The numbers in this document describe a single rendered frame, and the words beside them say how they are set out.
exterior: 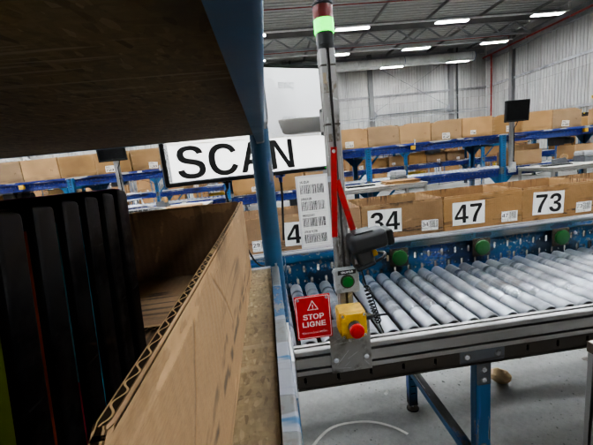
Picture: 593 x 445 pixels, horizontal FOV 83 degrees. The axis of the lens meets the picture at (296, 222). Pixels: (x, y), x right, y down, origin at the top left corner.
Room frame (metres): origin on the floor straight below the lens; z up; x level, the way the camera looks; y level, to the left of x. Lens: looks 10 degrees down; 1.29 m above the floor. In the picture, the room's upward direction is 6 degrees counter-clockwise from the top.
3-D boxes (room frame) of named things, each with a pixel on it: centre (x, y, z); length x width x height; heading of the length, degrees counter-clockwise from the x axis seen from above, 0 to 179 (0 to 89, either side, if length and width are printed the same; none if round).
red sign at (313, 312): (0.88, -0.05, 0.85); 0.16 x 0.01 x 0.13; 94
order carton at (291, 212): (1.64, -0.09, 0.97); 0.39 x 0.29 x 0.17; 94
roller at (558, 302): (1.24, -0.83, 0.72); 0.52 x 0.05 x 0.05; 4
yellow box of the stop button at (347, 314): (0.86, -0.16, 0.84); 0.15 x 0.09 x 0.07; 94
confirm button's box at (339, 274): (0.88, -0.12, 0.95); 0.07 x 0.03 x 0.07; 94
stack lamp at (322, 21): (0.92, -0.12, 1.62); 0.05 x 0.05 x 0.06
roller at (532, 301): (1.24, -0.76, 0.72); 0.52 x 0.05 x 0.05; 4
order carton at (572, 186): (1.73, -1.26, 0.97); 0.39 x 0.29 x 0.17; 94
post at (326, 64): (0.91, -0.12, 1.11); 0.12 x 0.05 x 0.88; 94
